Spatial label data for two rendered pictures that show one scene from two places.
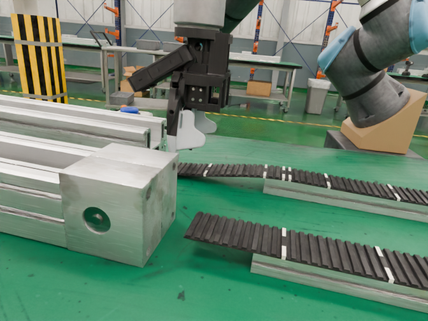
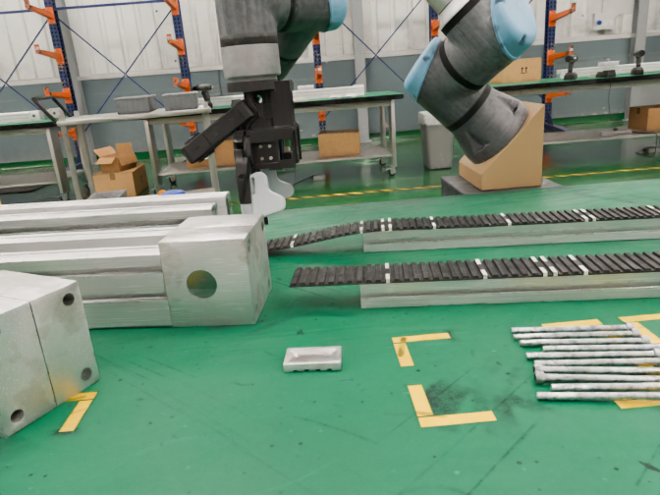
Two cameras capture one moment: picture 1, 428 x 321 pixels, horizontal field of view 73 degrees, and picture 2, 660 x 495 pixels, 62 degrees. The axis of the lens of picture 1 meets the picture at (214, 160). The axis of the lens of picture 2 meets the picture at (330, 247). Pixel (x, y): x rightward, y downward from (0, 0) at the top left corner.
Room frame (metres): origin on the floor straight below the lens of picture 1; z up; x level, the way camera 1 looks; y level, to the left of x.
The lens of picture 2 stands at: (-0.29, 0.03, 1.03)
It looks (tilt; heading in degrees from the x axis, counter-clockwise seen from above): 18 degrees down; 355
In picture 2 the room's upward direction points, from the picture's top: 5 degrees counter-clockwise
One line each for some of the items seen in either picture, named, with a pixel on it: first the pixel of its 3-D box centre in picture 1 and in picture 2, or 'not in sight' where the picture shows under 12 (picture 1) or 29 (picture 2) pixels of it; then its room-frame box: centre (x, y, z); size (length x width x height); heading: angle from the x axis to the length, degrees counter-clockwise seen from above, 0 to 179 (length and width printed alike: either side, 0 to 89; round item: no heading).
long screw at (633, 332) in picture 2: not in sight; (575, 335); (0.13, -0.22, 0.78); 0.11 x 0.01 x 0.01; 76
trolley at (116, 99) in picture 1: (144, 81); (141, 167); (3.50, 0.90, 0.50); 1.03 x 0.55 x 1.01; 98
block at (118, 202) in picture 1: (130, 193); (222, 263); (0.31, 0.10, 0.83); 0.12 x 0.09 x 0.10; 169
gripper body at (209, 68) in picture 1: (200, 71); (263, 126); (0.48, 0.03, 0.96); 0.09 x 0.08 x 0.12; 79
